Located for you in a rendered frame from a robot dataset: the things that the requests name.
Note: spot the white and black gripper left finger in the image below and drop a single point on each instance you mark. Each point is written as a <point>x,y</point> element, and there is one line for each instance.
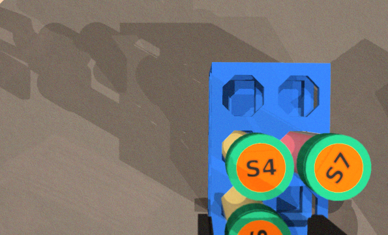
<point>205,224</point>

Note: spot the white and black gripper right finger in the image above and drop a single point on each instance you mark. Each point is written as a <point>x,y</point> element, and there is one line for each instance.
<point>320,225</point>

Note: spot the blue tube rack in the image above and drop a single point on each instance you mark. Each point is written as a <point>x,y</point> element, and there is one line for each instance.
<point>269,98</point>

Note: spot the sample tube s5 with green cap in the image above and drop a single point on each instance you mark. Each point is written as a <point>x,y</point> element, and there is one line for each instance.
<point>244,216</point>

